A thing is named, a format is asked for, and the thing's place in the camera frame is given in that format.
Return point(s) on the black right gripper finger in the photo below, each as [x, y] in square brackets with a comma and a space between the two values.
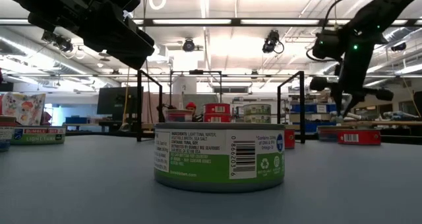
[353, 103]
[338, 99]

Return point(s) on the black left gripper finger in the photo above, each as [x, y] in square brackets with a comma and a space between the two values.
[115, 46]
[128, 28]

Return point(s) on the green label tuna can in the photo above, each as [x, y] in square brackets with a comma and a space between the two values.
[39, 138]
[257, 109]
[257, 118]
[198, 164]

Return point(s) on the grey background robot arm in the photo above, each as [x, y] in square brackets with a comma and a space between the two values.
[400, 114]
[352, 116]

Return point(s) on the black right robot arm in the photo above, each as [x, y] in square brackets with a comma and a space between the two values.
[379, 13]

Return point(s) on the blue storage bins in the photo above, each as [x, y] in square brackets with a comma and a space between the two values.
[310, 108]

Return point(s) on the black ceiling spotlight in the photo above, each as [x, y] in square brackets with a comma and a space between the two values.
[62, 44]

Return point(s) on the wooden workbench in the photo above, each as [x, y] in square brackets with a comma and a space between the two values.
[395, 123]

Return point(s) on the black ceiling speaker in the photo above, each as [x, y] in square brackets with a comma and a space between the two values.
[399, 46]

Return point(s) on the black monitor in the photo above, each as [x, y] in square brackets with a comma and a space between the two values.
[115, 100]

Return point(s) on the round black ceiling device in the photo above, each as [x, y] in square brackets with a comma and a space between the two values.
[188, 45]

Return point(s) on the white column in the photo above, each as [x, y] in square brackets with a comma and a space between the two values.
[184, 85]

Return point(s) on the blue box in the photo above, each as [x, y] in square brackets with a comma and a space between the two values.
[76, 120]

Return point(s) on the person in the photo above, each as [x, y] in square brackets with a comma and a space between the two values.
[191, 106]

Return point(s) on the colourful printed box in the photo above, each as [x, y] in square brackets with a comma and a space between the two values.
[26, 107]

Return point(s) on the black overhead beam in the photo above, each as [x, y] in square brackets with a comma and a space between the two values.
[235, 22]

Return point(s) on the blue table mat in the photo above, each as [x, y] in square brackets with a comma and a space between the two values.
[99, 184]

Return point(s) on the hanging black camera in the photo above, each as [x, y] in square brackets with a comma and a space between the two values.
[271, 41]

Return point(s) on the black aluminium table frame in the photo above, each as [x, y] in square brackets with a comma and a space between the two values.
[99, 133]

